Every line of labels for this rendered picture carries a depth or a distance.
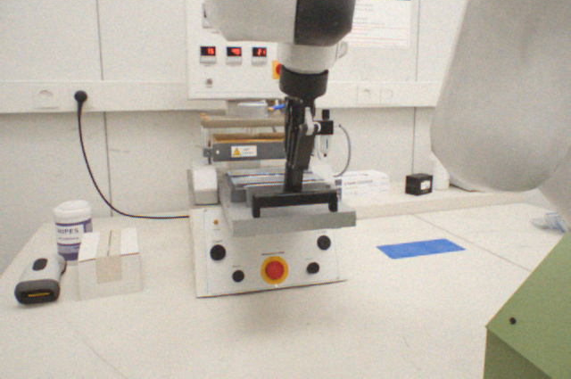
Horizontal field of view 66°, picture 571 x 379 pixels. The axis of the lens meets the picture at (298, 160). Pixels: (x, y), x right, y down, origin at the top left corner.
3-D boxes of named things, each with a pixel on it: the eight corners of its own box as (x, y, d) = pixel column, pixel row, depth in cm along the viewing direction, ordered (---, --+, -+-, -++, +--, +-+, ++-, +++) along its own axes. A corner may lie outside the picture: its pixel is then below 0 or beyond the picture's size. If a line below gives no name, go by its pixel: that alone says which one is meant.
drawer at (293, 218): (218, 199, 102) (217, 166, 101) (310, 193, 107) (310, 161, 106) (233, 242, 74) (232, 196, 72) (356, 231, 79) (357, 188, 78)
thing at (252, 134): (212, 148, 124) (211, 114, 122) (289, 145, 130) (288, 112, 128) (217, 157, 107) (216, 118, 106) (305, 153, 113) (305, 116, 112)
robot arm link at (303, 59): (285, 37, 60) (282, 77, 62) (370, 40, 63) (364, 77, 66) (268, 18, 70) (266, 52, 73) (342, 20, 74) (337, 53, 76)
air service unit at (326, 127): (293, 157, 138) (293, 109, 135) (337, 155, 141) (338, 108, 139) (297, 159, 133) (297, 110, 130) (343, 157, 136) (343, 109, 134)
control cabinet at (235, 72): (189, 168, 140) (180, -45, 130) (290, 164, 149) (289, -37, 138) (190, 179, 125) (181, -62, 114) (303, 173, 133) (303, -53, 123)
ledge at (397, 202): (292, 201, 172) (292, 190, 171) (470, 185, 198) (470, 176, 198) (320, 223, 144) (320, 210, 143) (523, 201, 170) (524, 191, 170)
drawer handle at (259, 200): (252, 215, 76) (251, 192, 75) (334, 209, 80) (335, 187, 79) (253, 218, 74) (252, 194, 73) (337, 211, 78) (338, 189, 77)
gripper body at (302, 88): (275, 58, 70) (271, 112, 74) (286, 76, 63) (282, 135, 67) (320, 59, 72) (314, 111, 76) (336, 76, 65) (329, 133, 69)
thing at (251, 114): (199, 145, 130) (197, 101, 127) (302, 142, 137) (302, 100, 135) (203, 158, 106) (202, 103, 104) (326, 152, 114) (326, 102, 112)
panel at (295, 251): (205, 296, 93) (201, 208, 97) (341, 280, 100) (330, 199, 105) (206, 296, 91) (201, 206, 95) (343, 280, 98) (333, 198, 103)
